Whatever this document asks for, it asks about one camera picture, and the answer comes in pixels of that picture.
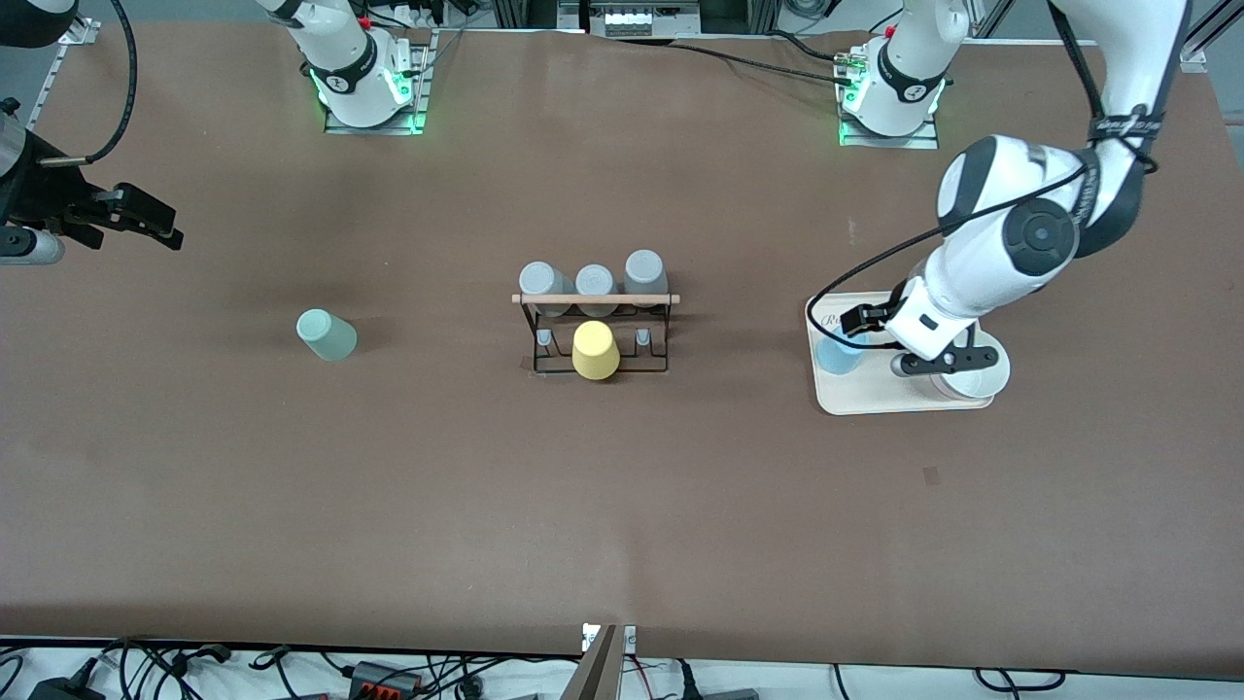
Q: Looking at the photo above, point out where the orange black power adapter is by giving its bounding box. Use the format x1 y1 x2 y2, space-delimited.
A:
348 660 425 697

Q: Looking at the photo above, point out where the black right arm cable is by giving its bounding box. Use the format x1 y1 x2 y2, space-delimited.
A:
39 0 139 168

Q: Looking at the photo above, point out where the yellow cup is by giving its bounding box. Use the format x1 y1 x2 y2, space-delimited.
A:
570 320 622 382

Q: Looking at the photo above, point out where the black wire cup rack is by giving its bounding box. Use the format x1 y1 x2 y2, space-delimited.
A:
511 288 681 378

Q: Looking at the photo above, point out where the black table cable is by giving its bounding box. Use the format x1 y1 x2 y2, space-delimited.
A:
763 29 851 64
607 37 861 88

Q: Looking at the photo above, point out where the beige plastic tray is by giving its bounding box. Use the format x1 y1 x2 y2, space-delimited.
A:
805 289 1000 417

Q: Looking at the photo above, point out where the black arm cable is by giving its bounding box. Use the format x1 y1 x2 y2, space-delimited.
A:
805 0 1163 351
39 0 139 168

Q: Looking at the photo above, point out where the mint green cup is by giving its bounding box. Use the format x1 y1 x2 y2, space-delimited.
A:
295 308 359 364

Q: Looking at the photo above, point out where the black power plug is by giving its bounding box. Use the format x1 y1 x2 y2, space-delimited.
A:
27 674 106 700

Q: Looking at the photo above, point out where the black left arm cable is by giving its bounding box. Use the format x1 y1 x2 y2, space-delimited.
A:
805 0 1163 351

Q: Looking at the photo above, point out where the grey cup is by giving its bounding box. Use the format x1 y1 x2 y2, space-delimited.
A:
574 263 620 319
518 261 576 318
622 249 669 310

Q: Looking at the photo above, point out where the white mounting bracket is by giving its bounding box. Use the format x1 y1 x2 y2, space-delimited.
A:
581 623 638 654

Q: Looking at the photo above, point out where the grey connector box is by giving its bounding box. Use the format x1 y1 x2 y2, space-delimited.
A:
588 0 701 38

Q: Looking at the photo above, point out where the dark camera stand pole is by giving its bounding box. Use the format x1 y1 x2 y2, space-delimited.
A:
561 627 623 700

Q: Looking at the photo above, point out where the light blue cup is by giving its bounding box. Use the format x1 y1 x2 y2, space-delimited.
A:
814 326 868 377

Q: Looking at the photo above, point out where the white bowl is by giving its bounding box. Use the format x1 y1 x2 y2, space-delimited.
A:
925 335 1012 403

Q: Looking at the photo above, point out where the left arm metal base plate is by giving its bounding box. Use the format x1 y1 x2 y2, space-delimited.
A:
838 44 941 150

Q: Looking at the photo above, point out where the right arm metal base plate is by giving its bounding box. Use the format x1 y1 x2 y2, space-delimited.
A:
324 27 435 136

